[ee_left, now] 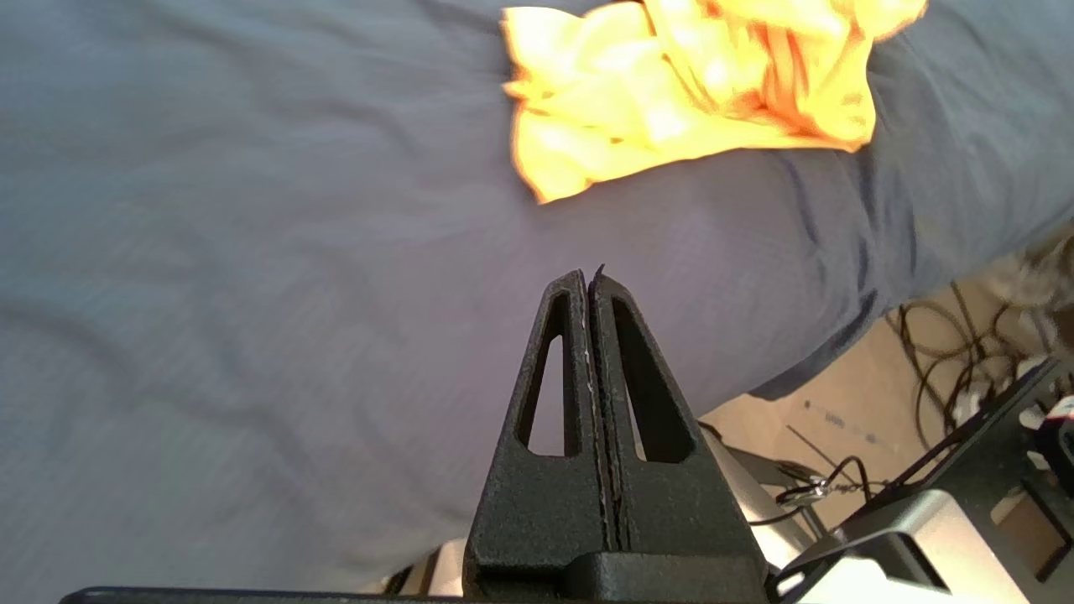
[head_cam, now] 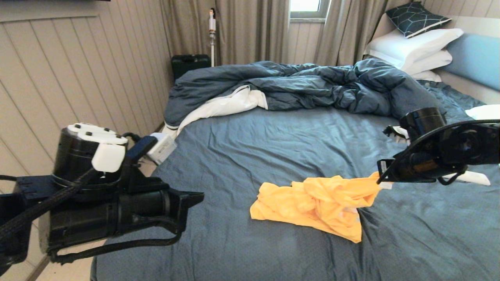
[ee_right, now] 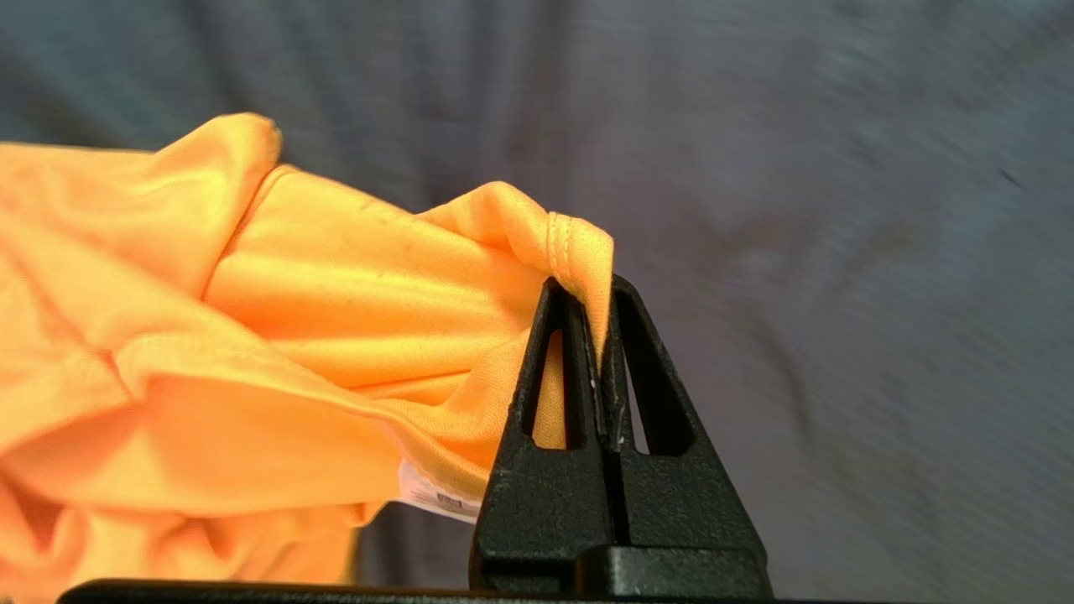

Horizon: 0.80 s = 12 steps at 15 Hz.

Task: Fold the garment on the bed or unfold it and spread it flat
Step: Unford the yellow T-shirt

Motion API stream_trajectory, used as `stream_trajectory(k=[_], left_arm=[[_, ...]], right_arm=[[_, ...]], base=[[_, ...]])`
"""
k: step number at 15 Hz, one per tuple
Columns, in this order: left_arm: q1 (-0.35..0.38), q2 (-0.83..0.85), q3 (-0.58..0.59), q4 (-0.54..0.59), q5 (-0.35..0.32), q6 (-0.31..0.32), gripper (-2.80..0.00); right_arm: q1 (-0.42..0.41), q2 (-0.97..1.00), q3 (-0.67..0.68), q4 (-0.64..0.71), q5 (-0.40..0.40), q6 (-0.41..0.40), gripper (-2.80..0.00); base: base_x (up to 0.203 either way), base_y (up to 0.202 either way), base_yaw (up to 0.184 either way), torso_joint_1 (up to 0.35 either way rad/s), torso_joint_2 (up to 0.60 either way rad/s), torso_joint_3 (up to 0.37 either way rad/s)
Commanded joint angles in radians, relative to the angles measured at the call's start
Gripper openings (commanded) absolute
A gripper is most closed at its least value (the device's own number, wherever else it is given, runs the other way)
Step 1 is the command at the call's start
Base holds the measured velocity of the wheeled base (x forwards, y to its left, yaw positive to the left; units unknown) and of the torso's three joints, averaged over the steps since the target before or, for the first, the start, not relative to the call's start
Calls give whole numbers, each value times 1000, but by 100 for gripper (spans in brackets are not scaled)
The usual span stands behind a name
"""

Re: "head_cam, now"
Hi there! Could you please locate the small white pillow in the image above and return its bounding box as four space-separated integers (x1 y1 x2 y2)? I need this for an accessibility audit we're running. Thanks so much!
409 70 442 83

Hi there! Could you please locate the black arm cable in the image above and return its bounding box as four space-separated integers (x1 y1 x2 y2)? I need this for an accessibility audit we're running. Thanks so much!
0 168 184 265
377 119 500 186

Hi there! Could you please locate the crumpled dark blue duvet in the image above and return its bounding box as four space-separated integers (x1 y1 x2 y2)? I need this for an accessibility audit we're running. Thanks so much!
163 59 446 128

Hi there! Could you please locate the yellow t-shirt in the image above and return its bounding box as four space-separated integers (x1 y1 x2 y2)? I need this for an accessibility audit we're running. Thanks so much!
250 172 392 244

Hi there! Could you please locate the large white pillow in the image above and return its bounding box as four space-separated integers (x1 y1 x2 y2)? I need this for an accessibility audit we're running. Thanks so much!
363 28 464 71

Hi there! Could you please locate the dark green hard case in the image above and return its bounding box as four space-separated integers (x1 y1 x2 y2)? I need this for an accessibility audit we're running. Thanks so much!
171 55 211 82

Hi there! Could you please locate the dark blue bed sheet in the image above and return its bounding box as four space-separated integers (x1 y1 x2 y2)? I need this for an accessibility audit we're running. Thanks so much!
91 80 500 281

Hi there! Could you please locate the wide beige curtain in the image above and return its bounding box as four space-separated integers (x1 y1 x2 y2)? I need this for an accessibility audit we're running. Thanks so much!
159 0 289 67

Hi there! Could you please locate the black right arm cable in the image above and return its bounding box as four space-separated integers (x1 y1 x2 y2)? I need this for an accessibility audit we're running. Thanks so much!
377 119 500 186

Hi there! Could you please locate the long white remote control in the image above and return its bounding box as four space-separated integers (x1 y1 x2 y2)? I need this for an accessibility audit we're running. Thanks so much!
455 172 491 186

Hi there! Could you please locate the white stick vacuum cleaner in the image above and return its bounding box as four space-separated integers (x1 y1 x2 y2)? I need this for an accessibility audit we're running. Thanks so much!
208 9 217 68

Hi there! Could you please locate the narrow beige curtain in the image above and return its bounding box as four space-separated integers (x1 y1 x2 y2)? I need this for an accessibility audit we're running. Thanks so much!
312 0 413 68

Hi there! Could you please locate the white duvet lining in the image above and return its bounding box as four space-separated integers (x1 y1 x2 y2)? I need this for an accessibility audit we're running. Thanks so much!
162 85 268 137

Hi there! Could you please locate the window with grey frame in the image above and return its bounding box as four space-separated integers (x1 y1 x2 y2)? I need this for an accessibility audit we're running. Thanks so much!
288 0 330 21

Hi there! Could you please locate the flat white pillow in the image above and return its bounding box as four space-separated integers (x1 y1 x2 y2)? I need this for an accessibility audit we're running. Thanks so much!
398 50 452 76

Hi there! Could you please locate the dark geometric pattern cushion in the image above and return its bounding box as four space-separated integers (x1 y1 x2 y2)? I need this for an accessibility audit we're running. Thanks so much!
385 2 452 39

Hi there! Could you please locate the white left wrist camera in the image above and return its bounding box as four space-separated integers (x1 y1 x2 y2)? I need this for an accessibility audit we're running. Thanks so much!
146 133 177 165

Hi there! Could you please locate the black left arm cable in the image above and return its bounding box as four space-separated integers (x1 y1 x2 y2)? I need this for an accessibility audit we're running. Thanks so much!
0 168 184 265

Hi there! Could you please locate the beige headboard frame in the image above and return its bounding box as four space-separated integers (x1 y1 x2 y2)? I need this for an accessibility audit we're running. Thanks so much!
369 15 500 105

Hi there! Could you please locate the light blue headboard pad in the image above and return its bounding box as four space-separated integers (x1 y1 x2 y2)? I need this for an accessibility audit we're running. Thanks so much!
443 34 500 92

